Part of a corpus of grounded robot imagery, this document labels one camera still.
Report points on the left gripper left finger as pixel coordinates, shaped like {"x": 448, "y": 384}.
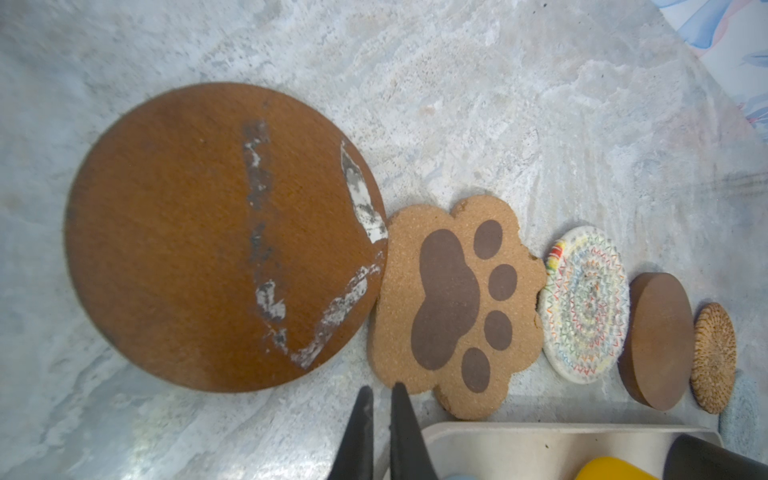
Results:
{"x": 354, "y": 459}

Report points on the plain round wooden coaster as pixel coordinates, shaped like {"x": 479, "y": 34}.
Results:
{"x": 656, "y": 364}

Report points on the light blue mug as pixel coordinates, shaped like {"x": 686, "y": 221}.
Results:
{"x": 459, "y": 477}

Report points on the scratched dark wooden coaster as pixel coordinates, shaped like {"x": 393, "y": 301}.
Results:
{"x": 226, "y": 237}

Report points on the black mug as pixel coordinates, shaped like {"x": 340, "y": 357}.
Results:
{"x": 693, "y": 458}

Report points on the multicolour woven rope coaster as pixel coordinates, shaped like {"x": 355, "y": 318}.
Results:
{"x": 584, "y": 306}

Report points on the cork paw print coaster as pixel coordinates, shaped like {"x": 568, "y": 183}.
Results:
{"x": 456, "y": 314}

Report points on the wicker rattan coaster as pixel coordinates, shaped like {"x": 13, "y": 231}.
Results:
{"x": 715, "y": 359}

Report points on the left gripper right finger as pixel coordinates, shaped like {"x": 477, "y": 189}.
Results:
{"x": 409, "y": 457}

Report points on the yellow mug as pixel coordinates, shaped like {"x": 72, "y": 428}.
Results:
{"x": 611, "y": 468}

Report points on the light blue woven coaster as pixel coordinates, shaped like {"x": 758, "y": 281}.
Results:
{"x": 739, "y": 423}

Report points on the beige serving tray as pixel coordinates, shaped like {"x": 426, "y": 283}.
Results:
{"x": 491, "y": 450}

